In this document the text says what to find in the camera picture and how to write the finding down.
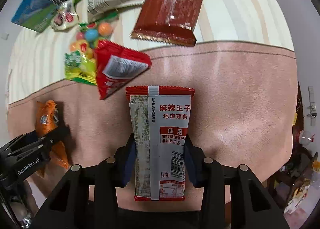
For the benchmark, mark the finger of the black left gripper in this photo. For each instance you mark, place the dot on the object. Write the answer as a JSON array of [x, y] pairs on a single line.
[[31, 140]]

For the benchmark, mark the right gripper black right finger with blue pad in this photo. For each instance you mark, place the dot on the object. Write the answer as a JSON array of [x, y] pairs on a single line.
[[251, 204]]

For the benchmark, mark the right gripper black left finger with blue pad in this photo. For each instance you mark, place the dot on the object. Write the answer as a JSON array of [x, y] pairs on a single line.
[[86, 197]]

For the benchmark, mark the red white spicy strip packet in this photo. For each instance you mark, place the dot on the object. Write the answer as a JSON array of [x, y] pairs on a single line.
[[160, 119]]

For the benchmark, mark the orange chip bag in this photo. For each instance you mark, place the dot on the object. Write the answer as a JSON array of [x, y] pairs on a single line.
[[47, 120]]

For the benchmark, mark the colourful candy ball bag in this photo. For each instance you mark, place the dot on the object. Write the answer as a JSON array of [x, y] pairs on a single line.
[[80, 60]]

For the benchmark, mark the red white label snack packet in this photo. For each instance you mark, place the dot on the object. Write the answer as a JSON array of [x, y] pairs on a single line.
[[117, 65]]

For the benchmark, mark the small white red snack packet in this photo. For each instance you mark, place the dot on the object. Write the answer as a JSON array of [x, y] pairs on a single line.
[[66, 17]]

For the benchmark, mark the dark red snack packet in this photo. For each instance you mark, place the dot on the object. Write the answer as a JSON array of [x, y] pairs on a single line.
[[168, 21]]

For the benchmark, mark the striped white quilt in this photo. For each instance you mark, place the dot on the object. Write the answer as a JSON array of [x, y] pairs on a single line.
[[37, 59]]

